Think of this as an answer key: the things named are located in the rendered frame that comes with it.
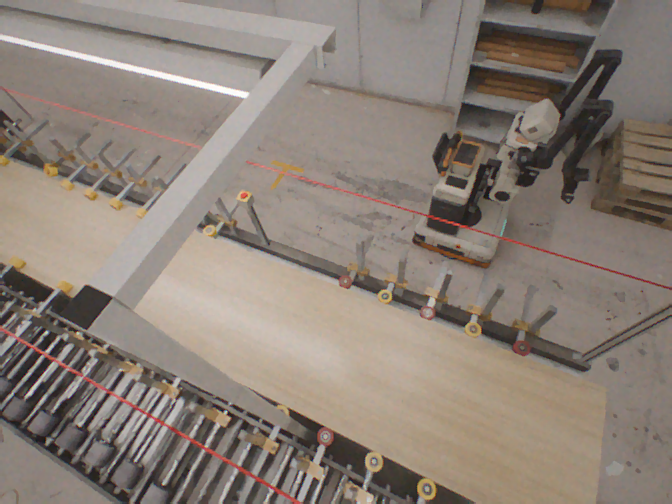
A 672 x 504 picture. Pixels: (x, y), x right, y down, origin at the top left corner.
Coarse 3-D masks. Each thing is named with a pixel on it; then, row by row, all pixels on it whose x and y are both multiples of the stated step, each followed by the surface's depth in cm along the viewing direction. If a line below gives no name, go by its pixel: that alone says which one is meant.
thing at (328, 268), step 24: (0, 144) 347; (72, 168) 321; (120, 192) 301; (240, 240) 269; (312, 264) 250; (336, 264) 249; (384, 288) 237; (456, 312) 224; (504, 336) 214; (552, 360) 212; (576, 360) 204
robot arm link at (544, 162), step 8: (584, 104) 178; (592, 104) 177; (600, 104) 175; (608, 104) 174; (584, 112) 178; (592, 112) 176; (600, 112) 174; (576, 120) 184; (584, 120) 182; (568, 128) 189; (576, 128) 187; (560, 136) 194; (568, 136) 192; (552, 144) 201; (560, 144) 197; (552, 152) 203; (544, 160) 206; (552, 160) 206; (544, 168) 211
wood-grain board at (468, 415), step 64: (0, 192) 284; (64, 192) 278; (0, 256) 252; (64, 256) 247; (192, 256) 238; (256, 256) 234; (192, 320) 215; (256, 320) 211; (320, 320) 208; (384, 320) 205; (256, 384) 193; (320, 384) 190; (384, 384) 187; (448, 384) 185; (512, 384) 182; (576, 384) 180; (384, 448) 173; (448, 448) 171; (512, 448) 168; (576, 448) 166
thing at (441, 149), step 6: (444, 132) 269; (444, 138) 266; (438, 144) 263; (444, 144) 266; (438, 150) 260; (444, 150) 267; (432, 156) 259; (438, 156) 261; (444, 156) 263; (438, 162) 262; (438, 168) 266; (444, 168) 257
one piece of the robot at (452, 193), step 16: (480, 144) 278; (448, 160) 253; (480, 160) 270; (448, 176) 265; (480, 176) 263; (448, 192) 260; (464, 192) 256; (432, 208) 282; (448, 208) 275; (464, 208) 269; (432, 224) 298; (448, 224) 289; (464, 224) 302
